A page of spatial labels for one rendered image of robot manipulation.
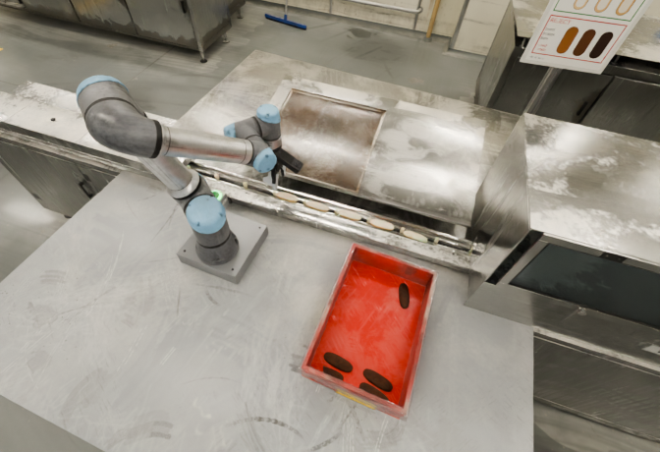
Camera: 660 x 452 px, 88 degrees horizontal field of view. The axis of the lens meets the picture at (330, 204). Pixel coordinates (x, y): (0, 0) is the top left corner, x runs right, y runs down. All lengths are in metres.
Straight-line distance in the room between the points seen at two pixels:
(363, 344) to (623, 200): 0.86
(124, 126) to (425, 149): 1.22
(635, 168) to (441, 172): 0.65
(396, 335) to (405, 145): 0.84
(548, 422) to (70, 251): 2.33
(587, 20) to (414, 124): 0.74
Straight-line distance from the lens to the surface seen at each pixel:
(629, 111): 3.16
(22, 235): 3.05
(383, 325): 1.27
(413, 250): 1.38
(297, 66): 2.39
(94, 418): 1.33
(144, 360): 1.32
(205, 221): 1.15
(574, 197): 1.16
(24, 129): 2.14
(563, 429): 2.37
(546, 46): 1.78
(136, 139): 0.91
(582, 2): 1.73
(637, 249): 1.14
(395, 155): 1.61
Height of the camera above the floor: 1.99
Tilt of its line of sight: 51 degrees down
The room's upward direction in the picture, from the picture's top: 5 degrees clockwise
